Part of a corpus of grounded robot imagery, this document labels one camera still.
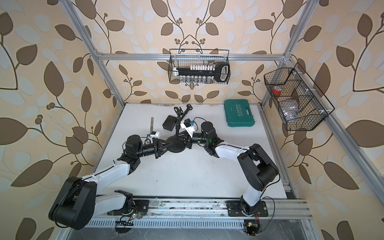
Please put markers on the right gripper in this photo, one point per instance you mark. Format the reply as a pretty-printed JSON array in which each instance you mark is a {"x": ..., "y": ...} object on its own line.
[{"x": 188, "y": 139}]

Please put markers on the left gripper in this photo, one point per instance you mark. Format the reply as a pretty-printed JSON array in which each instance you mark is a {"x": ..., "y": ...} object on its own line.
[{"x": 158, "y": 149}]

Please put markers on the black round base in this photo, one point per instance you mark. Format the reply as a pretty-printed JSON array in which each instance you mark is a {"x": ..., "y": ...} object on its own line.
[{"x": 178, "y": 145}]

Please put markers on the black mic stand rod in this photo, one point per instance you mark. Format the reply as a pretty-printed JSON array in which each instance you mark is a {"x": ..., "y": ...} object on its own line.
[{"x": 179, "y": 121}]

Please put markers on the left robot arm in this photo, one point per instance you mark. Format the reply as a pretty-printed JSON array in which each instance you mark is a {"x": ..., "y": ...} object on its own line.
[{"x": 80, "y": 199}]

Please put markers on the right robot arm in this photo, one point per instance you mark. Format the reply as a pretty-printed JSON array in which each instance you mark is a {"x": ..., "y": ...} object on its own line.
[{"x": 259, "y": 170}]

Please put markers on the small black box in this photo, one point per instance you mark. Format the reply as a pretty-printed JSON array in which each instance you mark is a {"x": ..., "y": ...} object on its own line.
[{"x": 170, "y": 123}]

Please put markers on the metal ruler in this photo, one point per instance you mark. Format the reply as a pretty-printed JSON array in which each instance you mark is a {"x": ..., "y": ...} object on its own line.
[{"x": 152, "y": 125}]

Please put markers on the green tool case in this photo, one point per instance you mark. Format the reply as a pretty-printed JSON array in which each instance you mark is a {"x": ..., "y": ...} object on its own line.
[{"x": 238, "y": 113}]

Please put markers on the socket set rack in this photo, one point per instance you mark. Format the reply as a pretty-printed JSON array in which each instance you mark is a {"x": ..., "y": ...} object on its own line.
[{"x": 205, "y": 74}]

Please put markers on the red item in basket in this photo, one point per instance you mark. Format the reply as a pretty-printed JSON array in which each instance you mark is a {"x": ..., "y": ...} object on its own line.
[{"x": 277, "y": 90}]

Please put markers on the plastic bag in basket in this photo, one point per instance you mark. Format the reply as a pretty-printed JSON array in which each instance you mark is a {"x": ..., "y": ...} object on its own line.
[{"x": 290, "y": 109}]

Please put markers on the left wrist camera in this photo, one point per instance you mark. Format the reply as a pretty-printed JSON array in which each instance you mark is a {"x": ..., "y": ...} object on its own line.
[{"x": 155, "y": 135}]

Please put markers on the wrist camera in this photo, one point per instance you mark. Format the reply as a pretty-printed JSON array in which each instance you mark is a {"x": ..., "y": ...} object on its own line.
[
  {"x": 155, "y": 135},
  {"x": 188, "y": 126}
]

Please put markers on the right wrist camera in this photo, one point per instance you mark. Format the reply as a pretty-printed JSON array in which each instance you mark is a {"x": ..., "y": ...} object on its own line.
[{"x": 188, "y": 126}]

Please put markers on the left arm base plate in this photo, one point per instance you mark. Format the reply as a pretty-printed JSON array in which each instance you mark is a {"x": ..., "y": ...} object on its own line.
[{"x": 138, "y": 207}]

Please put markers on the back wire basket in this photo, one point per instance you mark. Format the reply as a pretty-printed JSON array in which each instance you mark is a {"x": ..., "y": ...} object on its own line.
[{"x": 187, "y": 57}]

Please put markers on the wire basket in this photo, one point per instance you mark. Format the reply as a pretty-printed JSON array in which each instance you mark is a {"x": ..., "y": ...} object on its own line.
[
  {"x": 314, "y": 106},
  {"x": 187, "y": 57}
]

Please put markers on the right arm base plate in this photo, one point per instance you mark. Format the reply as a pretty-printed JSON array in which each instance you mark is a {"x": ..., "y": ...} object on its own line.
[{"x": 240, "y": 208}]

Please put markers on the aluminium frame rail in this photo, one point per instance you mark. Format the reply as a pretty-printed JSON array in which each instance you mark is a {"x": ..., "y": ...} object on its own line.
[{"x": 173, "y": 208}]

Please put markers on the right wire basket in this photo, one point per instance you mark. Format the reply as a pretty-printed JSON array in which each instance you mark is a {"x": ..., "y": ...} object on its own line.
[{"x": 314, "y": 106}]

